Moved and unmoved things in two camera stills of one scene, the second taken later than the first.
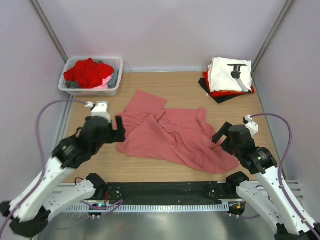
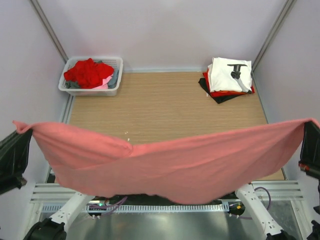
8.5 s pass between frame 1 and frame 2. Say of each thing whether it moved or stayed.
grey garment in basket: stayed
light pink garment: stayed
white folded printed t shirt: stayed
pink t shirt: moved
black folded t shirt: stayed
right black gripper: moved
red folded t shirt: stayed
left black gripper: moved
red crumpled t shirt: stayed
